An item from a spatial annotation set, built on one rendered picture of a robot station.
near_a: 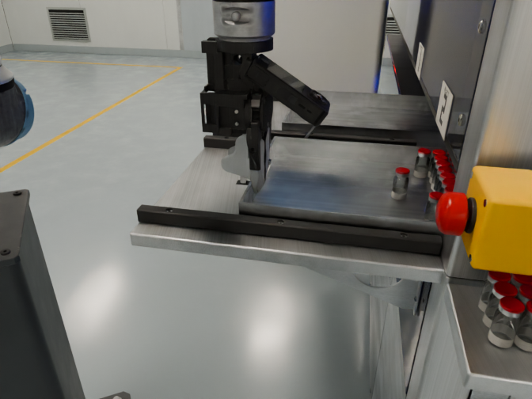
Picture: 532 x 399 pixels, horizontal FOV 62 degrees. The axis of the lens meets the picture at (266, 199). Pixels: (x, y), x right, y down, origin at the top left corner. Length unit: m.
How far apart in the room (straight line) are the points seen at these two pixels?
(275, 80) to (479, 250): 0.30
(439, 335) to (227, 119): 0.38
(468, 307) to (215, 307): 1.37
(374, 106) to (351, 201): 0.50
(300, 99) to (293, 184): 0.20
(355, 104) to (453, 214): 0.75
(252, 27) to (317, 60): 0.94
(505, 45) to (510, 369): 0.29
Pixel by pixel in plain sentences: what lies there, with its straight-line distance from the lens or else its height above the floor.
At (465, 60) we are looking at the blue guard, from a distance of 0.59.
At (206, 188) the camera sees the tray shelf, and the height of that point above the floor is 0.88.
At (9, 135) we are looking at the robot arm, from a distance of 0.92.
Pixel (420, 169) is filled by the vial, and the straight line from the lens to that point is 0.77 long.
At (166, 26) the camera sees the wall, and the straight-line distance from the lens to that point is 6.59.
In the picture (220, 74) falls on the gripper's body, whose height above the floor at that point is 1.07.
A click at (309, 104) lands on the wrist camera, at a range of 0.56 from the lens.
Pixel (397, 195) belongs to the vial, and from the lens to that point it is 0.69.
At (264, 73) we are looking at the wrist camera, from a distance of 0.56.
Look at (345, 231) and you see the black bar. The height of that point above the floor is 0.90.
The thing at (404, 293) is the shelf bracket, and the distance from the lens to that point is 0.71.
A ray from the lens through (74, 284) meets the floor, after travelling 2.06.
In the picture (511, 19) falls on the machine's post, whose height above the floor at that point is 1.16.
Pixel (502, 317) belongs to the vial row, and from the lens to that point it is 0.47.
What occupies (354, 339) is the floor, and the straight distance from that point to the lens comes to 1.70.
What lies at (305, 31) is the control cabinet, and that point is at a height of 1.00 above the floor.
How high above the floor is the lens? 1.20
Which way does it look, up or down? 28 degrees down
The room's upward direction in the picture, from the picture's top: straight up
